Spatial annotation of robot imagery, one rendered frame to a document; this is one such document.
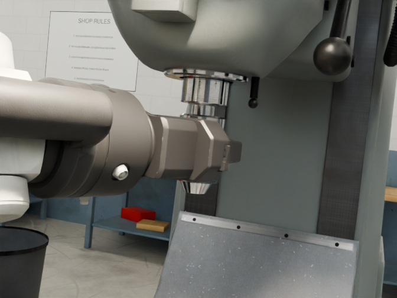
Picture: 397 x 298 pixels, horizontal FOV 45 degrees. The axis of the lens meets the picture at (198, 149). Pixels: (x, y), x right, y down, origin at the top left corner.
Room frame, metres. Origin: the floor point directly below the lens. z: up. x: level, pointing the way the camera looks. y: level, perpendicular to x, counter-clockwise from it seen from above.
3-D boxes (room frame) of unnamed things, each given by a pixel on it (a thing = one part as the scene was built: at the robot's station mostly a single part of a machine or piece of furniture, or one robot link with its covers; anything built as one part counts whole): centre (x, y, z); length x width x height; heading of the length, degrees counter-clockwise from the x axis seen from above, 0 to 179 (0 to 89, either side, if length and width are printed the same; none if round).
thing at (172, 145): (0.41, 0.06, 1.24); 0.13 x 0.12 x 0.10; 50
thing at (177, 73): (0.48, 0.00, 1.31); 0.09 x 0.09 x 0.01
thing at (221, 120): (0.48, 0.00, 1.26); 0.05 x 0.05 x 0.01
